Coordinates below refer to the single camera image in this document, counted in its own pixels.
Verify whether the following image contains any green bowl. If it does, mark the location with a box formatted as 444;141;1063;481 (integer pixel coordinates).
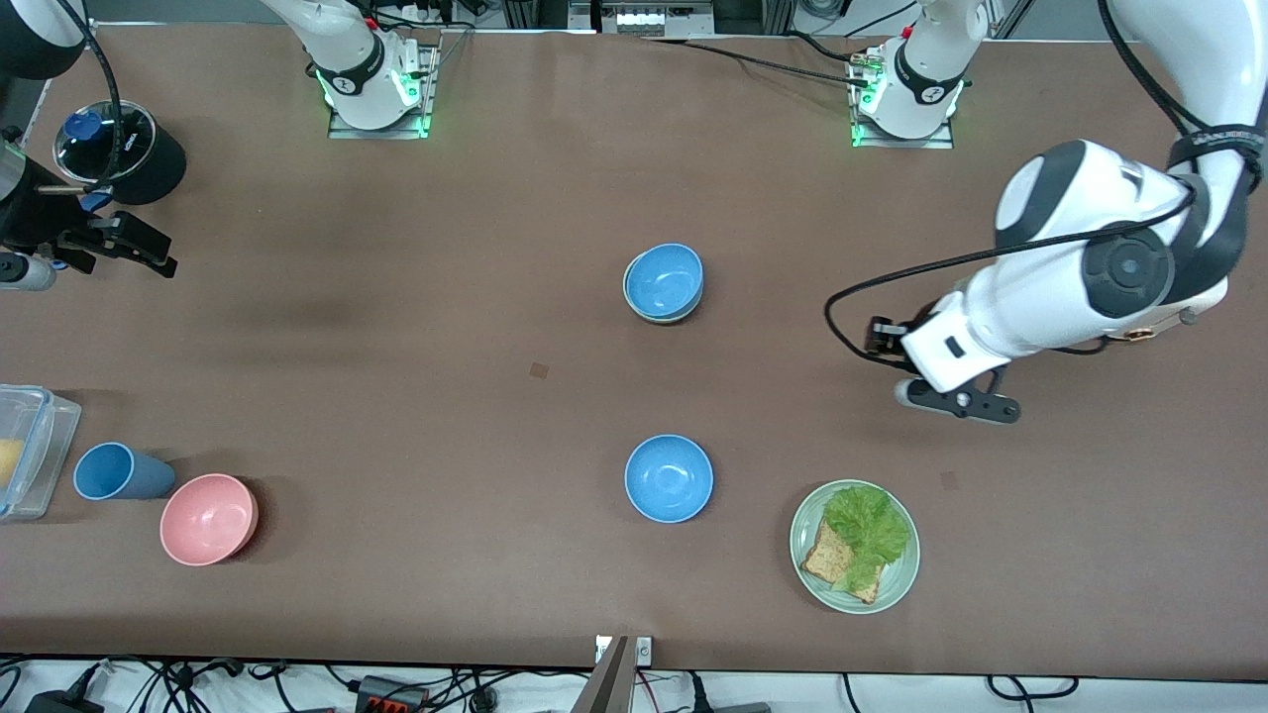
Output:
622;248;706;326

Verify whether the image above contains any blue bowl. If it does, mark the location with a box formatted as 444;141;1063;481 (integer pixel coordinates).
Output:
624;434;714;524
624;244;705;320

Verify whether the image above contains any pink bowl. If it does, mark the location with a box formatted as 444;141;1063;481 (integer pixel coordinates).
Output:
159;473;261;567

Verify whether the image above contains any green lettuce leaf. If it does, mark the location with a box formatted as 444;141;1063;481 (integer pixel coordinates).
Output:
823;483;912;595

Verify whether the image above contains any clear plastic container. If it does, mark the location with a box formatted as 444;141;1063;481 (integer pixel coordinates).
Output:
0;384;83;522

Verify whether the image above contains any brown toast slice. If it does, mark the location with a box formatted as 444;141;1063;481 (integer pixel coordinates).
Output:
799;519;883;605

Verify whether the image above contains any blue cup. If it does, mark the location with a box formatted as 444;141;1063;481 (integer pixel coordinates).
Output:
73;442;178;502

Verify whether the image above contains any pale green plate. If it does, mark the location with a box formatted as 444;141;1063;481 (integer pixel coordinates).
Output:
790;479;921;615

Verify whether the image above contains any white power strip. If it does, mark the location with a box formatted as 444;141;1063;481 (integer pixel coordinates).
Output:
598;0;716;39

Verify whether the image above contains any black orange connector box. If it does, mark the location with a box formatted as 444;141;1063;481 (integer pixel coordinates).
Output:
355;675;430;713

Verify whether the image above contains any black pot blue handle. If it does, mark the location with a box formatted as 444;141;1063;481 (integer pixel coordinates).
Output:
54;99;188;270

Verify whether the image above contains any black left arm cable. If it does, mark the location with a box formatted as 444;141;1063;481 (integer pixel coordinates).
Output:
824;0;1268;367

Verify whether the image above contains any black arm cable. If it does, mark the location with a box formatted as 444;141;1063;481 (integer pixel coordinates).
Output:
54;0;125;191
824;0;1268;367

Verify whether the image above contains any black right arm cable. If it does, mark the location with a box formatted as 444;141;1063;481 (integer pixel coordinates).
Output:
54;0;125;191

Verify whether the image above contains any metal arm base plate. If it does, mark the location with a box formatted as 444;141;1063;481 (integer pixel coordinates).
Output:
849;48;958;151
327;38;440;141

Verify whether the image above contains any black braided cable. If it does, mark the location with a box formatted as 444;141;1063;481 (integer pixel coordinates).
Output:
682;38;875;90

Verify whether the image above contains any black looped floor cable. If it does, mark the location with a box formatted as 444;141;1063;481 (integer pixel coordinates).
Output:
985;674;1081;703

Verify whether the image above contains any grey camera pole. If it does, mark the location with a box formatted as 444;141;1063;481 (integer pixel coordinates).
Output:
570;636;636;713

